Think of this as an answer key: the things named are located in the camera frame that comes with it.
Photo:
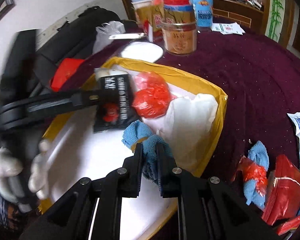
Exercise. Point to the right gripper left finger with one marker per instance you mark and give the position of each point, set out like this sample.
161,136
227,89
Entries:
132,178

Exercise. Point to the red plastic bag ball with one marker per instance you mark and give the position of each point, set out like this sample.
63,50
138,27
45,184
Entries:
153,96

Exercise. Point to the black backpack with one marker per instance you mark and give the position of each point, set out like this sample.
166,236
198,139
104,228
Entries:
73,39

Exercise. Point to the blue microfibre cloth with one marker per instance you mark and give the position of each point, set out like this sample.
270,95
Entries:
147,144

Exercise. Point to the blue label plastic jar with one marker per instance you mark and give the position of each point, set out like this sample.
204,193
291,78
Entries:
203,13

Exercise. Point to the white plastic sheet in box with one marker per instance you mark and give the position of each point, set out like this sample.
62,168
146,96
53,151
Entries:
186,126

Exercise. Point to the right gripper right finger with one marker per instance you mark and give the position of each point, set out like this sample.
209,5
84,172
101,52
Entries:
167,179

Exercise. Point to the coloured felt sheets bag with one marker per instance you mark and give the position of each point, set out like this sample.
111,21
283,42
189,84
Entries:
291,224

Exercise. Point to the red foil pouch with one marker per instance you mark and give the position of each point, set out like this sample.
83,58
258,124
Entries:
284,199

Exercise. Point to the bamboo painted glass panel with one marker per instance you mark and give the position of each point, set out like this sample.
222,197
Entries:
275,12

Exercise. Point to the white round lid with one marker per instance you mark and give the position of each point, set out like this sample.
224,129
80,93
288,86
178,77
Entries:
144,51

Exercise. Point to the left white gloved hand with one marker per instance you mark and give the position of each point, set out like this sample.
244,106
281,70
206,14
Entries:
11,166

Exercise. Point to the orange powder plastic jar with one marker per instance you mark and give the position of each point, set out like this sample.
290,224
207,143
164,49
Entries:
179,27

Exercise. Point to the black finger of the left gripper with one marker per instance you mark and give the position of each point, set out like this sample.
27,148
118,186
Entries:
64,103

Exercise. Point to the black snack packet red logo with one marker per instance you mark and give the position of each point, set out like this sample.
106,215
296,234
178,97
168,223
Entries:
115,110

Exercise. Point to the burgundy velvet tablecloth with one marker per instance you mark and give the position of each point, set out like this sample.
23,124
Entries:
262,81

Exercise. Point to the yellow lined storage box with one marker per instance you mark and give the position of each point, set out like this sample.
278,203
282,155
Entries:
77,151

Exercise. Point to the white leaflet on table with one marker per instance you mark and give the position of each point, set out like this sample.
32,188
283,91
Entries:
227,28

